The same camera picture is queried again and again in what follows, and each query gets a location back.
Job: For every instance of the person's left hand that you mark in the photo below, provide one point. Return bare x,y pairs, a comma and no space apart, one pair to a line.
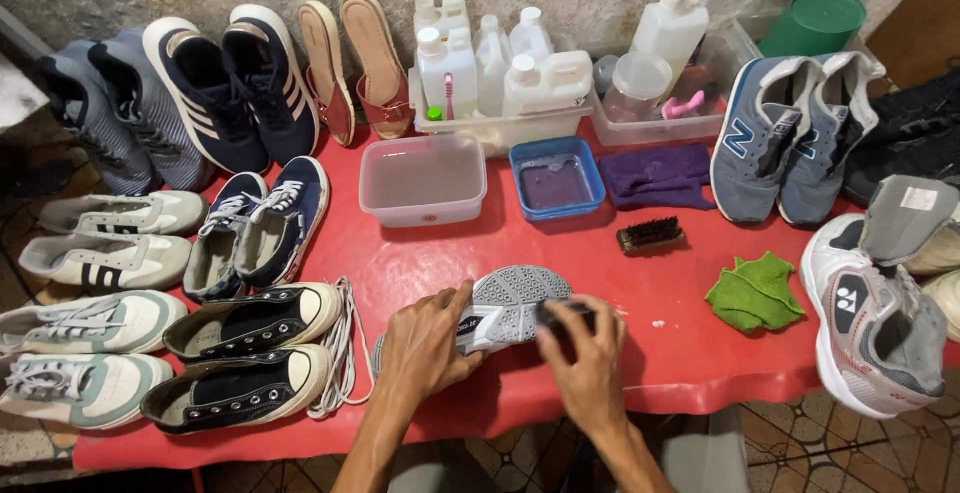
420,347

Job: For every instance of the person's right hand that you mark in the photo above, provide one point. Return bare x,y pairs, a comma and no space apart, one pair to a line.
592,373

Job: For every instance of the small black scrub brush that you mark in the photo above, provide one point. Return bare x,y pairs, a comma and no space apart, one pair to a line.
559,317

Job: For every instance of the white sport shoe grey sole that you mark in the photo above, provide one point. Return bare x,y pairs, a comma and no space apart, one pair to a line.
517,298

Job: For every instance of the bundle of white shoelaces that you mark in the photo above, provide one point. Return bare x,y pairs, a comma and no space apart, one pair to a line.
343,350

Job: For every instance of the red table cover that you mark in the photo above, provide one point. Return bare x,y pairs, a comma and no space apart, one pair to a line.
540,253

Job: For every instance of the person's grey shorts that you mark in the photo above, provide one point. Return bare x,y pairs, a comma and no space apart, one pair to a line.
705,455

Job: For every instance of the wooden brush black bristles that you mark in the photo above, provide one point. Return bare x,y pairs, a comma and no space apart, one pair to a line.
651,236

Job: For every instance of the clear plastic water container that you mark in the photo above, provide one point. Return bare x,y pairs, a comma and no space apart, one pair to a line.
422,182

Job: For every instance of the black canvas sneaker unlaced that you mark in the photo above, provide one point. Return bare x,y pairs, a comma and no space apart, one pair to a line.
240,388
255,320

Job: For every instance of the green microfibre cloth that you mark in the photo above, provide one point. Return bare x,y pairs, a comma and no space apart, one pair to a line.
754,294

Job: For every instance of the navy canvas sneaker white laces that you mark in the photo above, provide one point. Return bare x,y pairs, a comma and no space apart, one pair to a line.
221,245
281,223

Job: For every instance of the blue plastic container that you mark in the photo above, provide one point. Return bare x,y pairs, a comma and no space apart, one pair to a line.
556,182

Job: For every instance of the purple cloth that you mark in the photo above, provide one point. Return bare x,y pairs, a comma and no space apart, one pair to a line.
656,176

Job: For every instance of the clear tray of bottles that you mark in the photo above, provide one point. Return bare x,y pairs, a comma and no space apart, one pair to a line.
495,133

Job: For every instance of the small green cap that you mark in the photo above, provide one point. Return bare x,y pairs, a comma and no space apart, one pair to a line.
435,113

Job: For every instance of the pink toothbrush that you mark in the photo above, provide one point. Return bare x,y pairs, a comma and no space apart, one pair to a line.
449,95

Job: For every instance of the white plastic jug bottle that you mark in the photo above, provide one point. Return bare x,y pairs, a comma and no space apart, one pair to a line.
442,80
444,14

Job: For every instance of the clear plastic storage bin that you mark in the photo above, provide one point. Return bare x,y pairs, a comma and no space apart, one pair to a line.
712,129

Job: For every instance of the blue grey suede sneaker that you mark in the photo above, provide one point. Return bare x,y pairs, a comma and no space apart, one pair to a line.
750,148
817,155

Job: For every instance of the pink plastic tool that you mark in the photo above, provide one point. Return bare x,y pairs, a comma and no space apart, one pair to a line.
684,107

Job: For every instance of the clear plastic jar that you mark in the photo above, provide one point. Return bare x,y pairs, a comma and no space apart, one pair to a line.
637,88

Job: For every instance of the translucent plastic bottle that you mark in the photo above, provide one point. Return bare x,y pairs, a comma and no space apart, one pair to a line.
491,65
531,37

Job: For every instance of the wide white plastic jug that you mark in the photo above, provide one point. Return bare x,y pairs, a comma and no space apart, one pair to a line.
547,84

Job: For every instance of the navy sneaker white stripes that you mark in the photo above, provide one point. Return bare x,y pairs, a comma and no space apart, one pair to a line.
270,80
202,95

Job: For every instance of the white sneaker black stripes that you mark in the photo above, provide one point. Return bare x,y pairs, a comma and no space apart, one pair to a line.
105,262
127,214

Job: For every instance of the white sneaker pale green trim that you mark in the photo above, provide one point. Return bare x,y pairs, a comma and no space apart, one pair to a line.
82,392
90,322

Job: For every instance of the grey shoe insole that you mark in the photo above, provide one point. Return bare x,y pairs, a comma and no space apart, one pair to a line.
904,219

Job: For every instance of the tall white plastic bottle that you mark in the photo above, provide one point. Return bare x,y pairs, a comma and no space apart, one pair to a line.
671,32

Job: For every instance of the grey blue knit sneaker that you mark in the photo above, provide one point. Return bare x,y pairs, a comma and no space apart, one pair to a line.
90,118
154,118

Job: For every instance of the beige shoe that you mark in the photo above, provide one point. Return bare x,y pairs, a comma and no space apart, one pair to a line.
937,253
946,302

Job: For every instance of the black shoes heap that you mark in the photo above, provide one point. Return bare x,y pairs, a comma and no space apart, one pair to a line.
911,140

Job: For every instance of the green plastic bucket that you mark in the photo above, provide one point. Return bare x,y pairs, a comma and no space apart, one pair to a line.
814,24

